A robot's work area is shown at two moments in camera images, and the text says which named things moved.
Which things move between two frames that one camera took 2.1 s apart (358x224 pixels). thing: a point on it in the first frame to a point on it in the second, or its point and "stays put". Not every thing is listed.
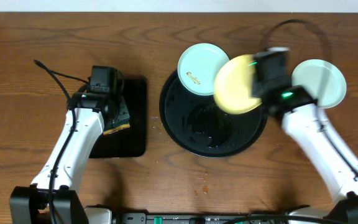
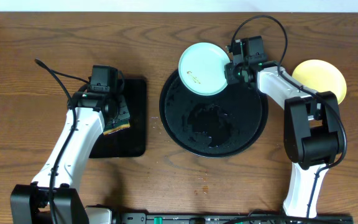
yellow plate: [232, 85] to [321, 76]
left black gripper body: [122, 113] stays put
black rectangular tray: [130, 142] stays put
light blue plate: [198, 67] stays put
